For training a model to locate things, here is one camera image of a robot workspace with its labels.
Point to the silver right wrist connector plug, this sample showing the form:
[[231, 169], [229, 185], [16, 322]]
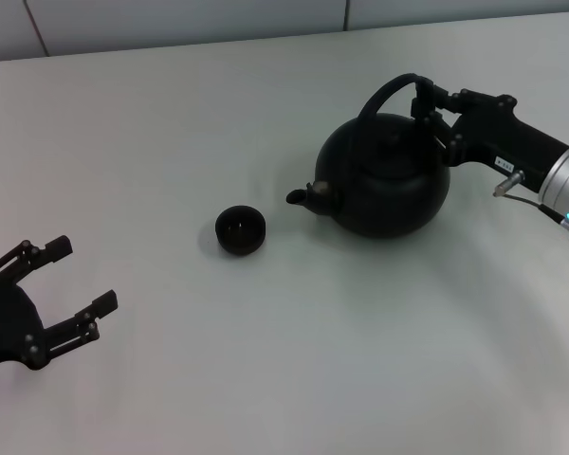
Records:
[[507, 182]]

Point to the black round teapot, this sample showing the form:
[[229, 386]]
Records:
[[384, 189]]

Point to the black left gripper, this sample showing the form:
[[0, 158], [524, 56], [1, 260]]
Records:
[[9, 322]]

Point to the small black teacup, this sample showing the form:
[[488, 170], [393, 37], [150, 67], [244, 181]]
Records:
[[241, 232]]

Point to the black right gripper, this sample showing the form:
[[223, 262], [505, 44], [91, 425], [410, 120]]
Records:
[[498, 137]]

